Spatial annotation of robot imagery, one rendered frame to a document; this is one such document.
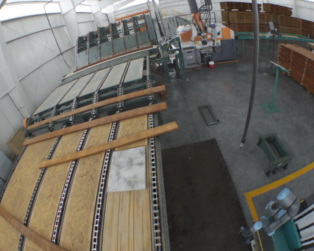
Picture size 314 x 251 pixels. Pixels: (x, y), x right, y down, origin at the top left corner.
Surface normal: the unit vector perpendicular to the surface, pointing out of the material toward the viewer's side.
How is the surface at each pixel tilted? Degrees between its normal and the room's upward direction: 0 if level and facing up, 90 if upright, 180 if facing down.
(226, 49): 90
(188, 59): 90
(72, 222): 0
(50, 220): 0
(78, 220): 0
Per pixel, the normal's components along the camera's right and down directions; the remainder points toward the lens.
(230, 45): 0.06, 0.64
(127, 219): -0.22, -0.74
